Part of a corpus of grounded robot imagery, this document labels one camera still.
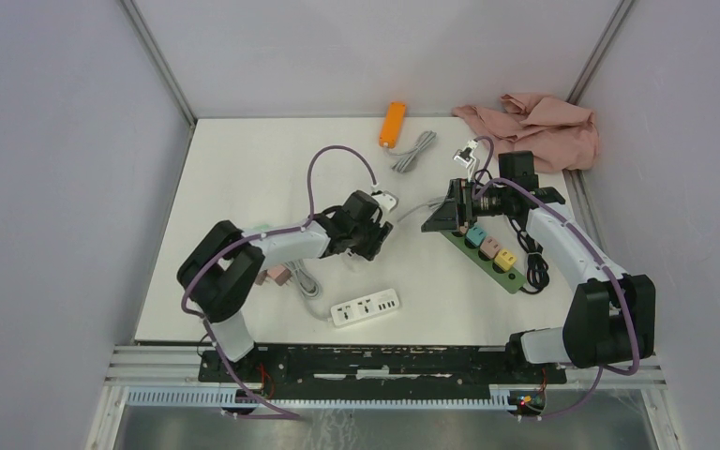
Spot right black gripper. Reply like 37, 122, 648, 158
422, 177, 512, 231

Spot long white power strip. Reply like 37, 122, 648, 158
330, 289, 401, 328

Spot dark green power strip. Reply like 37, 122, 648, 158
442, 229, 526, 294

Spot orange power strip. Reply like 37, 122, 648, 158
378, 101, 407, 149

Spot pink plug from orange strip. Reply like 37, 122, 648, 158
255, 271, 268, 286

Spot yellow plug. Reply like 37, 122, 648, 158
493, 248, 518, 273

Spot green plug from orange strip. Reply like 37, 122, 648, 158
252, 224, 273, 233

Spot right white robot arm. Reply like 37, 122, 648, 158
421, 142, 656, 383

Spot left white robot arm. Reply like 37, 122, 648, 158
176, 190, 398, 382

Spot teal plug on green strip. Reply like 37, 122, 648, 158
465, 226, 488, 248

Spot beige plug on green strip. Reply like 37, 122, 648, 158
479, 236, 502, 260

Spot pink crumpled cloth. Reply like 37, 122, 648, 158
452, 93, 600, 173

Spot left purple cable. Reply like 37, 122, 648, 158
179, 144, 380, 420

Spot purple cable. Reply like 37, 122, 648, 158
468, 136, 640, 424
179, 144, 380, 420

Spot grey cable of white strip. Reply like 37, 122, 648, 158
285, 259, 333, 321

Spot grey cable of orange strip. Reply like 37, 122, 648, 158
387, 129, 439, 174

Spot black power cable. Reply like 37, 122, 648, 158
508, 214, 550, 295

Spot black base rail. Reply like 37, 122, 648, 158
198, 343, 567, 400

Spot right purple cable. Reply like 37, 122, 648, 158
468, 136, 640, 424

